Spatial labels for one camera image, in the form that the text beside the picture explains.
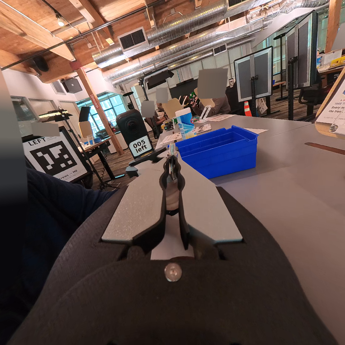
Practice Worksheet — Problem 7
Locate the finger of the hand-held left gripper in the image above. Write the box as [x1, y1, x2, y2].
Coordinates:
[135, 158, 165, 181]

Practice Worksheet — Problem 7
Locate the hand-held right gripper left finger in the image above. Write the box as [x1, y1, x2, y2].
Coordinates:
[101, 161, 167, 254]

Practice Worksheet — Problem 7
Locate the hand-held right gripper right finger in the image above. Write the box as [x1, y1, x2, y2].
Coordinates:
[176, 158, 243, 250]

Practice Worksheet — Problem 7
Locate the silver hex bolt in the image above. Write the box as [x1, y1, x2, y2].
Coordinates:
[167, 143, 179, 185]

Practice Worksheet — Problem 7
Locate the blue plastic bin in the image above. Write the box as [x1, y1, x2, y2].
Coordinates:
[175, 125, 259, 179]

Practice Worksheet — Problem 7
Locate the person's left forearm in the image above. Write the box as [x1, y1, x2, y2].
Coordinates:
[26, 167, 120, 243]

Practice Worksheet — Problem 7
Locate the person's left hand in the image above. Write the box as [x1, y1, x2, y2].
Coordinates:
[165, 186, 180, 211]

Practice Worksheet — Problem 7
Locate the wooden side table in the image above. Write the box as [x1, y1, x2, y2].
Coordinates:
[78, 135, 126, 180]

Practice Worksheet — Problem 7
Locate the white blue wipes canister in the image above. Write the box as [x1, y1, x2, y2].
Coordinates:
[175, 109, 196, 140]

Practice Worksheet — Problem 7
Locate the black studio light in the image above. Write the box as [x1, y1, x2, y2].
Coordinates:
[144, 70, 175, 90]

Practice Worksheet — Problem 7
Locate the black ceiling speaker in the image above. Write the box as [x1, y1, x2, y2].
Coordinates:
[61, 78, 83, 94]

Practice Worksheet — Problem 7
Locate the framed black white marker poster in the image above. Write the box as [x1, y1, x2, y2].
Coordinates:
[22, 127, 90, 184]

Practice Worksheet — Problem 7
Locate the grey panel on black stand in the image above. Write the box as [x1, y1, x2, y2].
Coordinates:
[285, 10, 320, 120]
[234, 46, 273, 117]

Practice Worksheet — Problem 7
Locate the printed instruction sheet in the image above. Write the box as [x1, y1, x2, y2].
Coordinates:
[317, 81, 345, 127]

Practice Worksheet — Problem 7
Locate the silver ventilation duct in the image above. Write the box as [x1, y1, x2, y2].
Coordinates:
[92, 0, 270, 87]

